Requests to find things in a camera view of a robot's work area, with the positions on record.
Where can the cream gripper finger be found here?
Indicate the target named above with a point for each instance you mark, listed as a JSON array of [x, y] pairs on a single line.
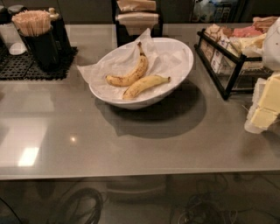
[[259, 119]]

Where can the black napkin holder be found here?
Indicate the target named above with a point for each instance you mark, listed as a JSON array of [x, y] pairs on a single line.
[[122, 35]]

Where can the black wire condiment rack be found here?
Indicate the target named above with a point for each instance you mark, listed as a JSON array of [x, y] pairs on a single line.
[[231, 73]]

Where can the white bowl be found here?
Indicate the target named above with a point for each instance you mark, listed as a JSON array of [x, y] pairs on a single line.
[[163, 87]]

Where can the dark bottle with cork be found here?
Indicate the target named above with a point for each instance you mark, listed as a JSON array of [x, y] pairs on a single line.
[[59, 32]]

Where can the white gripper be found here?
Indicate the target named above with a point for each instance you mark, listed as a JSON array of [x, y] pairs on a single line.
[[273, 46]]

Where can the black stir stick holder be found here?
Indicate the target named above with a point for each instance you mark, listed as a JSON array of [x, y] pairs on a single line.
[[43, 49]]

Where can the white shaker black lid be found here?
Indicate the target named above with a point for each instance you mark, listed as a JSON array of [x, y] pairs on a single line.
[[9, 33]]

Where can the black rubber mat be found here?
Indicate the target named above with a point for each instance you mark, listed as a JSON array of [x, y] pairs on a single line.
[[24, 67]]

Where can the brown paper napkins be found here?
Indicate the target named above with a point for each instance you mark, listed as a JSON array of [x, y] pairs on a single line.
[[137, 15]]

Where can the wooden stir sticks bundle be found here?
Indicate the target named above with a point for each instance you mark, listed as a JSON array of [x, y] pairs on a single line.
[[32, 23]]

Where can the yellow banana front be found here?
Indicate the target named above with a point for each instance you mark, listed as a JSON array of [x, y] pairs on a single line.
[[143, 84]]

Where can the spotted banana rear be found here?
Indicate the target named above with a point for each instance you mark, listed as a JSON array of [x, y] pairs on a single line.
[[134, 75]]

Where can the white paper liner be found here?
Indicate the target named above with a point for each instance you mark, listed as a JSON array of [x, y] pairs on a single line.
[[116, 62]]

